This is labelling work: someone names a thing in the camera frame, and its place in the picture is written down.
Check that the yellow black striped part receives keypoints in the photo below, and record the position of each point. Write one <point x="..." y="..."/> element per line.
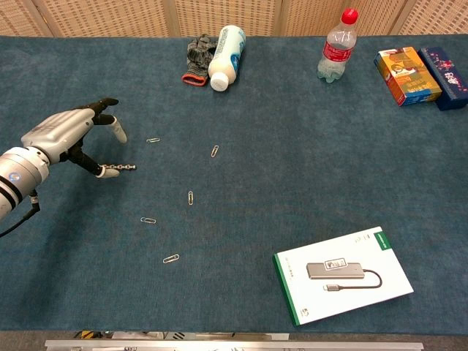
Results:
<point x="87" y="334"/>

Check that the orange yellow carton box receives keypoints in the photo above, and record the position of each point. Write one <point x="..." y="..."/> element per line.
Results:
<point x="407" y="77"/>

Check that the teal felt table cover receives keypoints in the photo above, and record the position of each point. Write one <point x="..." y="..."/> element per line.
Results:
<point x="274" y="164"/>

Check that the clear red-capped water bottle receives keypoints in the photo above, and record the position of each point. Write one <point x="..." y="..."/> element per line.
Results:
<point x="336" y="51"/>

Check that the paperclip bottom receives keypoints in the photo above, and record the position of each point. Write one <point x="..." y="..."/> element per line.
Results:
<point x="170" y="259"/>

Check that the white plastic bottle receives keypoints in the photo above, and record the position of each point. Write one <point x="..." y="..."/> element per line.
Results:
<point x="225" y="58"/>

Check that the dark blue carton box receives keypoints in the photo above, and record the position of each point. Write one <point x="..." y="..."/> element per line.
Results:
<point x="448" y="78"/>

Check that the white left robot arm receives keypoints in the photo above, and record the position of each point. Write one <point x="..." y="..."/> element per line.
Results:
<point x="18" y="179"/>

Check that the paperclip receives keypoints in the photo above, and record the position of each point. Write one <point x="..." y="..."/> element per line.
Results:
<point x="153" y="140"/>
<point x="190" y="197"/>
<point x="170" y="259"/>
<point x="215" y="151"/>
<point x="148" y="220"/>

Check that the metal beaded rod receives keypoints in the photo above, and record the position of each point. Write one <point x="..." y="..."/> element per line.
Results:
<point x="122" y="167"/>

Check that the woven folding screen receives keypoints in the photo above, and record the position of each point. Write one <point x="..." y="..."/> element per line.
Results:
<point x="109" y="16"/>

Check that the aluminium profile rail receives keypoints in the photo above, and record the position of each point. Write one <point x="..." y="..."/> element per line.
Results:
<point x="234" y="345"/>

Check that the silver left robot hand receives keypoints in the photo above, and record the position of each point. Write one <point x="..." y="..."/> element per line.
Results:
<point x="55" y="135"/>

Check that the white USB hub box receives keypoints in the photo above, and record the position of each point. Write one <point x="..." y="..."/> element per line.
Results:
<point x="343" y="278"/>

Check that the grey knit work glove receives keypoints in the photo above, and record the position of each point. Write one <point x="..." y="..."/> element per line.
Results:
<point x="197" y="58"/>

